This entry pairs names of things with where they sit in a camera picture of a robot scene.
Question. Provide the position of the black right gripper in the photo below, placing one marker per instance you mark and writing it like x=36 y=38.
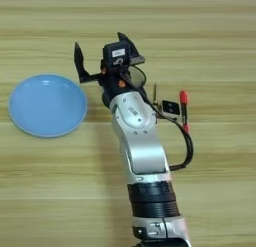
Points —
x=115 y=84

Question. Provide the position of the blue round plate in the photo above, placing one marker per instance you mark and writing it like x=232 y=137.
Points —
x=47 y=105

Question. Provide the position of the small black white eraser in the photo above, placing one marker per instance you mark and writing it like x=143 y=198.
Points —
x=171 y=108

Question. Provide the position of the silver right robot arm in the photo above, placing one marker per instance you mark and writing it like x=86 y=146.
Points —
x=146 y=151

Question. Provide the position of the red black marker pen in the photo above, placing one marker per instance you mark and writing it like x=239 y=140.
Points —
x=184 y=111

